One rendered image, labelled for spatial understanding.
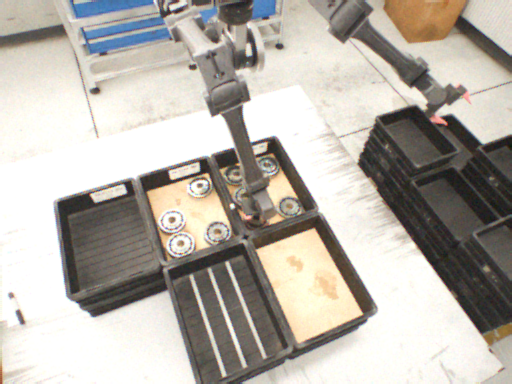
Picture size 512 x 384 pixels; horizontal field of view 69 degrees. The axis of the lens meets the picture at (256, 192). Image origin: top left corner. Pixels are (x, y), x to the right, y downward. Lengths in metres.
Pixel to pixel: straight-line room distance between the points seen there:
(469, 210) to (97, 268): 1.90
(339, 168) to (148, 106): 1.79
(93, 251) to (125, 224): 0.15
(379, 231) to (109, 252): 1.09
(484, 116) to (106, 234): 3.01
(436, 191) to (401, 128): 0.42
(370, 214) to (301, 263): 0.47
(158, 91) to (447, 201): 2.27
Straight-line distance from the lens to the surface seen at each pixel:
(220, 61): 0.90
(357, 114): 3.13
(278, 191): 1.53
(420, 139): 2.40
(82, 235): 1.54
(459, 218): 2.31
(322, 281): 1.38
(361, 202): 1.73
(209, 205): 1.49
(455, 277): 2.25
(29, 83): 3.64
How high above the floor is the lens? 2.10
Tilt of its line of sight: 57 degrees down
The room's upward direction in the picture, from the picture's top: 4 degrees clockwise
